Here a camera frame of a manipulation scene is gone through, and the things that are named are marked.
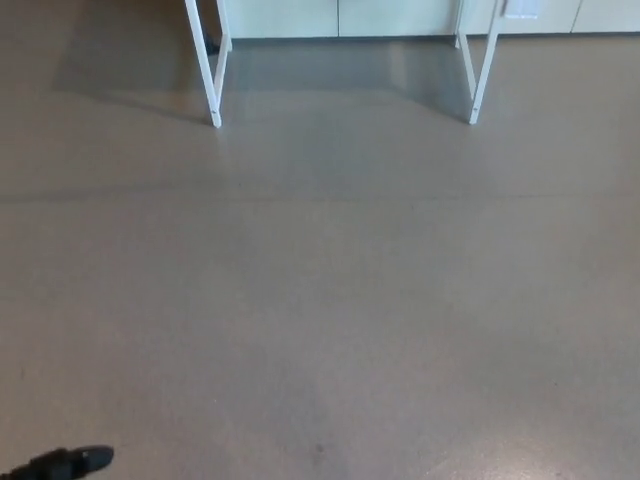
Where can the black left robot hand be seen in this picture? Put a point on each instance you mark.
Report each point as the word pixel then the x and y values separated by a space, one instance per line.
pixel 65 462

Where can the small black floor object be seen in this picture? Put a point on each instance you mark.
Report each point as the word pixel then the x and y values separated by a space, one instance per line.
pixel 212 43

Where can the white desk leg frame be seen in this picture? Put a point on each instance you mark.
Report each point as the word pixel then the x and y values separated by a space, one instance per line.
pixel 479 90
pixel 212 95

